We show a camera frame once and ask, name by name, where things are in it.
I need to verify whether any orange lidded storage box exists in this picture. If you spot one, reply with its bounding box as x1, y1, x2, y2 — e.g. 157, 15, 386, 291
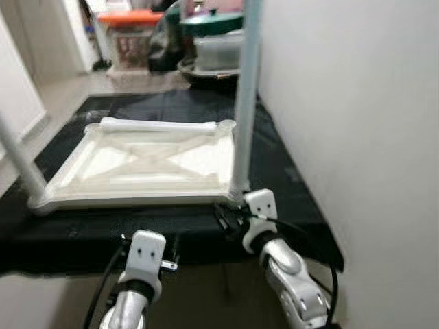
96, 8, 167, 73

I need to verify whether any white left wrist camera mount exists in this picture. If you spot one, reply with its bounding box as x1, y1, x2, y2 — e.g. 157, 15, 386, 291
119, 230, 168, 287

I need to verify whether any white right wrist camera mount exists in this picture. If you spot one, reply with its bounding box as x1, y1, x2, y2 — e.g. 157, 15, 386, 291
241, 189, 279, 253

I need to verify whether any clear plastic container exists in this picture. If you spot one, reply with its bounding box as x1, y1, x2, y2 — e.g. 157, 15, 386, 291
193, 34, 245, 71

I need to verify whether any green pot lid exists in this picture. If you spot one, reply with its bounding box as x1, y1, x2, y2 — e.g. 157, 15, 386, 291
180, 10, 245, 37

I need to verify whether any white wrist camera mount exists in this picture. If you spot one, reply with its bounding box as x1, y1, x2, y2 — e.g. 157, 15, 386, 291
241, 189, 279, 253
119, 230, 168, 287

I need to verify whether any black plastic bag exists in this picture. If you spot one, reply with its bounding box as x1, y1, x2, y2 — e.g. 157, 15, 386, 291
147, 19, 186, 73

